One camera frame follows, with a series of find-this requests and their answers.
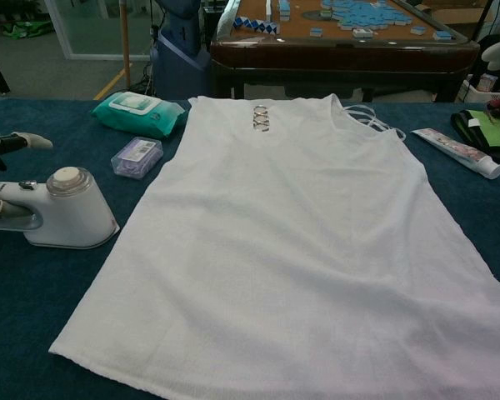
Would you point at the black and green pouch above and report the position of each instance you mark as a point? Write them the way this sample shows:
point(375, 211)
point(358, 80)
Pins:
point(481, 129)

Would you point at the white storage basket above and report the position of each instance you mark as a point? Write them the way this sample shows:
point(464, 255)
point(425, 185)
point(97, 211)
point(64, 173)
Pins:
point(479, 91)

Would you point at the white toothpaste tube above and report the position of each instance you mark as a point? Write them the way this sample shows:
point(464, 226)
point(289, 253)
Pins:
point(454, 148)

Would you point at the blue mahjong tile pile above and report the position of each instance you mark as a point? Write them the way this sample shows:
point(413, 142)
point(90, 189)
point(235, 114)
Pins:
point(358, 12)

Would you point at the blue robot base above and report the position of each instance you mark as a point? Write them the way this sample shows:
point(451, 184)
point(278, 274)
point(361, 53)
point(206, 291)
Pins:
point(179, 62)

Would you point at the clear purple plastic box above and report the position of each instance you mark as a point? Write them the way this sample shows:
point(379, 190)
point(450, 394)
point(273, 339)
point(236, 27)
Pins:
point(137, 158)

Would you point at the dark blue table cover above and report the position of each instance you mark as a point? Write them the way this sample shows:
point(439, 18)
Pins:
point(33, 300)

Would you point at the white handheld steam iron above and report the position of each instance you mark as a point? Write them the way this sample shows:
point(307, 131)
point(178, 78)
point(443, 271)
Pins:
point(79, 212)

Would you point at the black bag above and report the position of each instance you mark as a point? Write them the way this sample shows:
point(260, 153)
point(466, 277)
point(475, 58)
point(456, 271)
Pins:
point(481, 68)

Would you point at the brown wooden mahjong table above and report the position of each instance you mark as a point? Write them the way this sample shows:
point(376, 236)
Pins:
point(337, 54)

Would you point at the green wet wipes pack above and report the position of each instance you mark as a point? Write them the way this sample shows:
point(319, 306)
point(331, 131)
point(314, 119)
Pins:
point(137, 114)

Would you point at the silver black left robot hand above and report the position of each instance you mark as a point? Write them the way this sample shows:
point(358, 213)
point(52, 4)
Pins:
point(12, 142)

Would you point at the wooden pole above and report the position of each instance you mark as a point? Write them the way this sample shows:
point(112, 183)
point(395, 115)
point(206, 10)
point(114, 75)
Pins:
point(126, 41)

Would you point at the blue white snake puzzle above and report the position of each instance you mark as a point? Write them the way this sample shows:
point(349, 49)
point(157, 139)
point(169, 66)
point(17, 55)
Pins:
point(254, 24)

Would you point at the blue white mahjong tile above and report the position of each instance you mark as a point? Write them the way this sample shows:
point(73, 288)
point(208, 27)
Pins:
point(316, 33)
point(441, 36)
point(363, 33)
point(418, 30)

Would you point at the white sleeveless top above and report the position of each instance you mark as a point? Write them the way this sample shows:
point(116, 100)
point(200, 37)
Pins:
point(275, 229)

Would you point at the green bag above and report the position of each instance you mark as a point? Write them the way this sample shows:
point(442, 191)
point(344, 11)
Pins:
point(21, 30)

